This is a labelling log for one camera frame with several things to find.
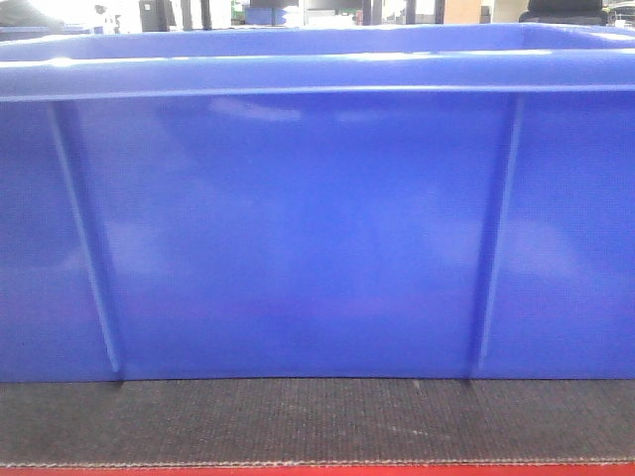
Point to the green conveyor belt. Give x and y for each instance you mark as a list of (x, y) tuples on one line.
[(302, 422)]

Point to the large blue plastic bin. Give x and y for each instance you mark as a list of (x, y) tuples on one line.
[(414, 202)]

